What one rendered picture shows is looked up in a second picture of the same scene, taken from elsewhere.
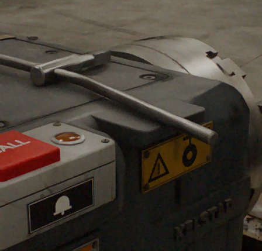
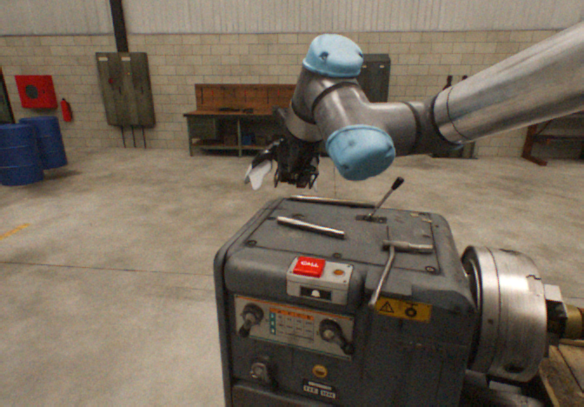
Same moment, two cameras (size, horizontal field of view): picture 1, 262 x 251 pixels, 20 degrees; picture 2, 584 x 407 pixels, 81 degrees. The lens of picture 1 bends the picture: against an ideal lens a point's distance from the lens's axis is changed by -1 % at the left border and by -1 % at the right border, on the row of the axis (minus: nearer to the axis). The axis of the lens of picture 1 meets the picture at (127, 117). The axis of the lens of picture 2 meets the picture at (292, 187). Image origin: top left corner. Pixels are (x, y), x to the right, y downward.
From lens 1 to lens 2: 0.55 m
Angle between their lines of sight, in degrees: 60
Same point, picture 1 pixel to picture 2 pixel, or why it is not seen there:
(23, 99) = (365, 250)
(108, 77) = (414, 259)
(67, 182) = (319, 286)
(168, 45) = (507, 259)
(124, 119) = (373, 278)
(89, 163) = (331, 285)
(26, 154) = (307, 270)
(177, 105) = (404, 286)
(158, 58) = (487, 263)
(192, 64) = (507, 276)
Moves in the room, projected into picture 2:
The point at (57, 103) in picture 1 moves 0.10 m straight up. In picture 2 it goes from (369, 259) to (373, 219)
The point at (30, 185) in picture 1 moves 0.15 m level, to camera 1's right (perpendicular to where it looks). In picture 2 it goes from (301, 280) to (342, 324)
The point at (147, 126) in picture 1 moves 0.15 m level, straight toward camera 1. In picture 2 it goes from (371, 286) to (304, 306)
